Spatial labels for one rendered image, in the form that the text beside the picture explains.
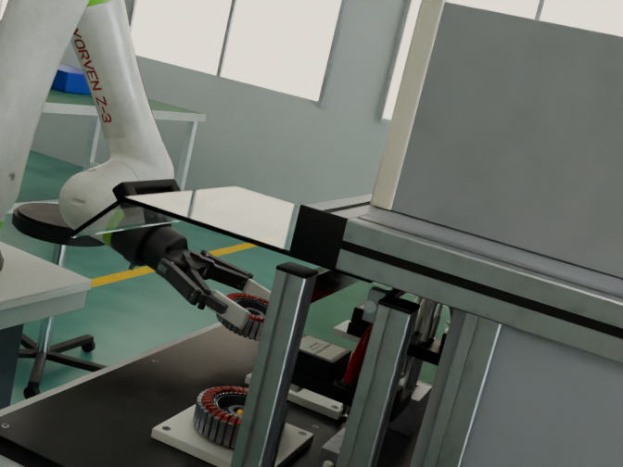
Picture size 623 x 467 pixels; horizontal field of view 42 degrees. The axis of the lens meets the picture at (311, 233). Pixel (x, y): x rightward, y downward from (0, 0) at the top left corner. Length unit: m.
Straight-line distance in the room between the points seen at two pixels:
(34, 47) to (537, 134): 0.75
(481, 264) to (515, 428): 0.14
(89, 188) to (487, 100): 0.80
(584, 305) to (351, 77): 5.35
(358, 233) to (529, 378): 0.18
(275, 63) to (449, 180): 5.43
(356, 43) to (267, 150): 1.03
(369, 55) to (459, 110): 5.16
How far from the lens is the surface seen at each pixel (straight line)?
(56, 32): 1.26
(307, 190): 6.07
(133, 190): 0.93
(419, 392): 1.20
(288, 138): 6.12
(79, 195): 1.40
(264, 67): 6.23
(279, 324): 0.76
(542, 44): 0.77
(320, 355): 0.94
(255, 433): 0.80
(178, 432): 1.01
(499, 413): 0.71
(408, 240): 0.68
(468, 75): 0.78
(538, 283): 0.66
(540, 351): 0.69
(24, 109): 1.27
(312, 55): 6.08
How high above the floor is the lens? 1.23
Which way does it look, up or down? 11 degrees down
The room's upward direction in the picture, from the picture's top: 13 degrees clockwise
